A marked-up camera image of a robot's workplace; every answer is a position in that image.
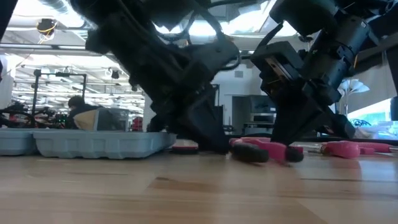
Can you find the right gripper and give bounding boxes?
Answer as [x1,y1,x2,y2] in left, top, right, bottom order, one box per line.
[250,42,355,146]

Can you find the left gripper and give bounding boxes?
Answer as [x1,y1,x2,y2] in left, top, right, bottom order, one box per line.
[147,39,240,153]

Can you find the pink-handled pliers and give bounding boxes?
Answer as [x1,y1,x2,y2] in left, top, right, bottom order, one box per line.
[229,136,305,164]

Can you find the pink-handled screwdriver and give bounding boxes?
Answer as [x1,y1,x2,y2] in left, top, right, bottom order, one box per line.
[320,140,376,159]

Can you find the pink-handled hammer silver head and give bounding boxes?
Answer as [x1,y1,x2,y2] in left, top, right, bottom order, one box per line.
[341,140,394,154]

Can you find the grey plastic tool case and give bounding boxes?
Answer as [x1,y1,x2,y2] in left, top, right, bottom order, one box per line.
[0,129,177,160]

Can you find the dark equipment rack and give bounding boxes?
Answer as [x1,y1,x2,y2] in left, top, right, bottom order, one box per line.
[231,95,277,135]

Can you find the red storage boxes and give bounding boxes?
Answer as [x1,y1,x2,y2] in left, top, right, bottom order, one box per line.
[132,116,144,132]

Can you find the white multi-head floor lamp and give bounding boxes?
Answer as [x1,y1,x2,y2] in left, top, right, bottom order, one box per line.
[337,78,371,118]

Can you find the person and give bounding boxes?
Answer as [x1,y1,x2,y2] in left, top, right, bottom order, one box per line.
[65,95,103,131]

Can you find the black ceiling-mounted device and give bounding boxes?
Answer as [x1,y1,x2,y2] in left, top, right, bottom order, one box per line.
[35,17,58,44]

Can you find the long ceiling light bar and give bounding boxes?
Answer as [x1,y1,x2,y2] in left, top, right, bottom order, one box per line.
[0,42,116,57]

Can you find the dark coiled cables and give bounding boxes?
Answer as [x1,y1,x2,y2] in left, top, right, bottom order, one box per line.
[349,118,373,128]

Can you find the black left camera cable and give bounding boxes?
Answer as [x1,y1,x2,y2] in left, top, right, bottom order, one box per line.
[214,52,243,72]

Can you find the black camera cable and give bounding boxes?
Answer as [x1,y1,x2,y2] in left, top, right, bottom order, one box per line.
[256,21,284,52]
[214,52,243,72]

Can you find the black metal table frame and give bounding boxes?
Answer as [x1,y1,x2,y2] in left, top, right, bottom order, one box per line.
[298,136,398,146]

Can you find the black right camera cable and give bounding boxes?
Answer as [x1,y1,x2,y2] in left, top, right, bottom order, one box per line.
[256,21,284,52]

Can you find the black gantry frame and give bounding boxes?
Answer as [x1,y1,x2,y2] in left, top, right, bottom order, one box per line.
[32,68,88,125]

